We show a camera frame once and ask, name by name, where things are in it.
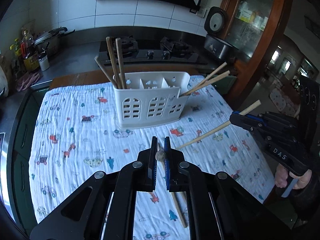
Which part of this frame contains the pink rag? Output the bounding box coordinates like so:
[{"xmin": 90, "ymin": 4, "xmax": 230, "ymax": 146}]
[{"xmin": 16, "ymin": 71, "xmax": 42, "ymax": 92}]

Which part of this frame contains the person's right forearm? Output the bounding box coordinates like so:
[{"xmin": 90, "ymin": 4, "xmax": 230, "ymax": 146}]
[{"xmin": 287, "ymin": 170, "xmax": 320, "ymax": 230}]

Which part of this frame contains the cooking oil bottle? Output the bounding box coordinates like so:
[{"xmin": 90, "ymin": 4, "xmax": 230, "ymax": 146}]
[{"xmin": 21, "ymin": 30, "xmax": 40, "ymax": 72}]

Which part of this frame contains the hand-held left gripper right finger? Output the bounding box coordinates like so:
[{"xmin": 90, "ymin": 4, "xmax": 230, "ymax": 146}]
[{"xmin": 164, "ymin": 136, "xmax": 294, "ymax": 240}]

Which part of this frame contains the green bottle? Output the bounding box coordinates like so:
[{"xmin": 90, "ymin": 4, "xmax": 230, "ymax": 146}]
[{"xmin": 14, "ymin": 38, "xmax": 23, "ymax": 68}]

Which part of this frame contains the steel pressure cooker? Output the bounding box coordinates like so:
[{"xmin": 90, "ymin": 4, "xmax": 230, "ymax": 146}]
[{"xmin": 34, "ymin": 27, "xmax": 75, "ymax": 57}]

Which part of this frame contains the green cabinet drawer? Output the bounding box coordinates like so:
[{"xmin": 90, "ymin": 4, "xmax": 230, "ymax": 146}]
[{"xmin": 220, "ymin": 75, "xmax": 238, "ymax": 95}]

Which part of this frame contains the yellow-capped bottle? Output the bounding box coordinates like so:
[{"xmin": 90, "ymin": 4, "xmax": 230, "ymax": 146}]
[{"xmin": 9, "ymin": 44, "xmax": 18, "ymax": 73}]

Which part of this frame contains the white jar with black lid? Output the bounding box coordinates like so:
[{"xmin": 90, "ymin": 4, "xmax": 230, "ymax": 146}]
[{"xmin": 38, "ymin": 53, "xmax": 50, "ymax": 71}]

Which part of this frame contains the tan wooden chopstick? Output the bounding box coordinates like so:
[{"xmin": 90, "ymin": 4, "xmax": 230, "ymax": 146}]
[
  {"xmin": 180, "ymin": 61, "xmax": 228, "ymax": 97},
  {"xmin": 106, "ymin": 36, "xmax": 122, "ymax": 90},
  {"xmin": 176, "ymin": 100, "xmax": 262, "ymax": 150},
  {"xmin": 184, "ymin": 70, "xmax": 230, "ymax": 97},
  {"xmin": 157, "ymin": 142, "xmax": 187, "ymax": 228},
  {"xmin": 94, "ymin": 56, "xmax": 118, "ymax": 89}
]

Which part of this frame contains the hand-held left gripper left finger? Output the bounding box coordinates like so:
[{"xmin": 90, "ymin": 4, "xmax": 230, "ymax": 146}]
[{"xmin": 30, "ymin": 136, "xmax": 158, "ymax": 240}]

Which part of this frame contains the white printed cloth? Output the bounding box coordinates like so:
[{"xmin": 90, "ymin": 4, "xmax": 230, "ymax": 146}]
[{"xmin": 29, "ymin": 75, "xmax": 275, "ymax": 240}]

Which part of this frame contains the black rice cooker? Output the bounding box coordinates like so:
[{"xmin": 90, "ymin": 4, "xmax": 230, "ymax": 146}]
[{"xmin": 203, "ymin": 6, "xmax": 239, "ymax": 61}]

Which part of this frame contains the white plastic utensil holder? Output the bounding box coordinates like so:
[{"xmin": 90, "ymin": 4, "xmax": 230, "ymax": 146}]
[{"xmin": 113, "ymin": 71, "xmax": 191, "ymax": 130}]

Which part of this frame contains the black gas stove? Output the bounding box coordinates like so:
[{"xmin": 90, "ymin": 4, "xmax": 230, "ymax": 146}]
[{"xmin": 99, "ymin": 36, "xmax": 208, "ymax": 67}]

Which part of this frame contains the person's right hand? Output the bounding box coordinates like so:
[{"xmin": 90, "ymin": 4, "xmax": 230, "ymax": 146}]
[{"xmin": 274, "ymin": 165, "xmax": 313, "ymax": 191}]

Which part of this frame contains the wooden glass-door cabinet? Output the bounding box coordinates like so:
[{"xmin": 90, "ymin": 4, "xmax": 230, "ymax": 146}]
[{"xmin": 219, "ymin": 0, "xmax": 294, "ymax": 108}]

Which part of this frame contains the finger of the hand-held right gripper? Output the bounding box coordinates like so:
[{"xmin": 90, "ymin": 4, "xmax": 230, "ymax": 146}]
[
  {"xmin": 257, "ymin": 112, "xmax": 299, "ymax": 133},
  {"xmin": 229, "ymin": 111, "xmax": 278, "ymax": 143}
]

